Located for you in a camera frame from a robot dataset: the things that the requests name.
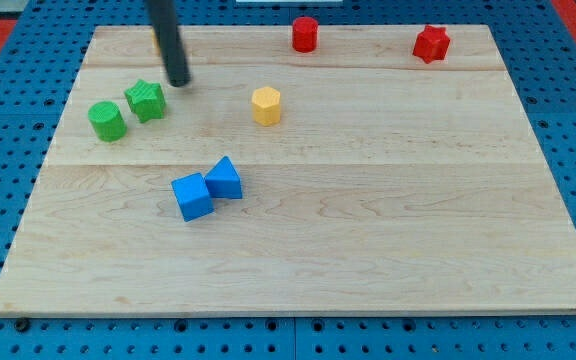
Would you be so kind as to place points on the green cylinder block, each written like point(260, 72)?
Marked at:
point(107, 122)

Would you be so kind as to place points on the green star block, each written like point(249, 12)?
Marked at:
point(146, 100)

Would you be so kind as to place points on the yellow hexagonal block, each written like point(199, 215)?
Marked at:
point(266, 106)

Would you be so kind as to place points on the red star block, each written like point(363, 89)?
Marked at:
point(431, 44)

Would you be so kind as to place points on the light wooden board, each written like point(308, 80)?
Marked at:
point(390, 187)

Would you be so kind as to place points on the red cylinder block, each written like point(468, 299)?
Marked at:
point(305, 34)

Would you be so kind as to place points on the blue triangular prism block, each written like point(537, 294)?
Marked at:
point(223, 180)

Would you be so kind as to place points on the yellow block behind rod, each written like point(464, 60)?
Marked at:
point(155, 43)

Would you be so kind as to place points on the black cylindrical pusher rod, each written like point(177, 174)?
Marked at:
point(163, 17)

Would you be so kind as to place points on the blue cube block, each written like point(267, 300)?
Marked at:
point(192, 196)

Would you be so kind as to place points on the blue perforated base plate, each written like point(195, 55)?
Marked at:
point(38, 66)

